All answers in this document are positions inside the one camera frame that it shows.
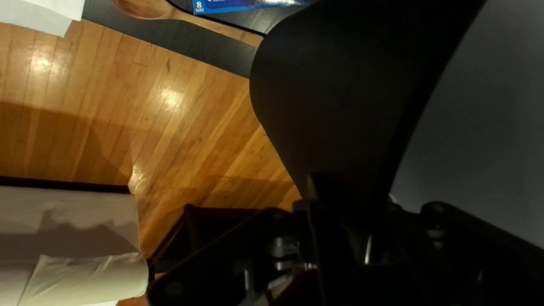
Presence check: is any black bucket with white liner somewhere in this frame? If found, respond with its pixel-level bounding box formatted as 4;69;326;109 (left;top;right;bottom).
247;0;544;251

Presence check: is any wooden spoon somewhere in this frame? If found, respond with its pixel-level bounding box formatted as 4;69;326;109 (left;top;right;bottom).
111;0;174;20

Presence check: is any blue cardboard box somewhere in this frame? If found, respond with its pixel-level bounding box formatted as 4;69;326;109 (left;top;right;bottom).
190;0;310;17

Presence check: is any white folded cloth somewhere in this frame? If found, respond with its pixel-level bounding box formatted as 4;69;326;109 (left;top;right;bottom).
0;0;88;39

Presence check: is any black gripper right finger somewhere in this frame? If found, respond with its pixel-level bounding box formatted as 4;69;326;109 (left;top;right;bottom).
361;194;544;306

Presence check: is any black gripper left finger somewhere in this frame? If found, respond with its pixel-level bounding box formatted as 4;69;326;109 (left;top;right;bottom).
145;171;341;306

